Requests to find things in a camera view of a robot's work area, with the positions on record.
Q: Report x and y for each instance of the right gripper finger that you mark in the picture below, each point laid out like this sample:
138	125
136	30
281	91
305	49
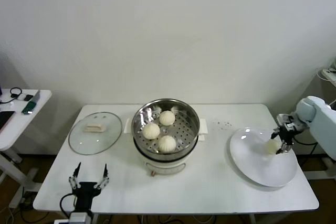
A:
274	133
282	149

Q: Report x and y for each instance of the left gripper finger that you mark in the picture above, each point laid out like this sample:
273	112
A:
76	171
105	172

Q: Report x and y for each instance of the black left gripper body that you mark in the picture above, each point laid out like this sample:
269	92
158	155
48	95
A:
86	189

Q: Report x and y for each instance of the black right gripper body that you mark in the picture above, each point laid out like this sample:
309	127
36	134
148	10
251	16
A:
287	137

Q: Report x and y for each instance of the white steamed baozi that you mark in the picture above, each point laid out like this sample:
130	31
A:
167	117
270	147
151	131
166	144

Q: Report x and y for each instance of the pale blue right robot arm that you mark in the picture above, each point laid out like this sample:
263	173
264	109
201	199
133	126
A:
323	124

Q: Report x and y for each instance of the perforated steel steamer basket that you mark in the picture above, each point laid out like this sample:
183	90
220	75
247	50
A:
186	134

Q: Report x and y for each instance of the white table leg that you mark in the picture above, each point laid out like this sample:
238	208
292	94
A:
252	219
95	219

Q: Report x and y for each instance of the white round plate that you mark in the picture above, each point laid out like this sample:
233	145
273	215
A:
249	166

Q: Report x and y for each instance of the white electric cooker base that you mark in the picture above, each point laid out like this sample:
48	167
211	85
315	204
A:
162	167

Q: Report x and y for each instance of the black floor adapter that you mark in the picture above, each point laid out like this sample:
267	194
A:
25	201

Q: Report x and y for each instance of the white side table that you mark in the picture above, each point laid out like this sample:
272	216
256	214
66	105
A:
15	134

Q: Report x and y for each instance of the white power strip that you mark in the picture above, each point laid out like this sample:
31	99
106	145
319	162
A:
329	74

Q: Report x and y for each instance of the green and grey tool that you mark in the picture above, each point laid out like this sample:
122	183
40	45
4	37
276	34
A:
28	108

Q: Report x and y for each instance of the small black device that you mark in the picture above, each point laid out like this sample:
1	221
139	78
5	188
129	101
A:
27	97

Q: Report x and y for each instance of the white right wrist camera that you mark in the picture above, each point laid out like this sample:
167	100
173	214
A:
286	121

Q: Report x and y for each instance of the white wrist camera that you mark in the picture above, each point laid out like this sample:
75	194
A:
286	121
78	219

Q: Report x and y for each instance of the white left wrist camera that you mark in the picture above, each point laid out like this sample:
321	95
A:
78	219

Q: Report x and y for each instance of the white desk frame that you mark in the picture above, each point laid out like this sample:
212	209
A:
315	176

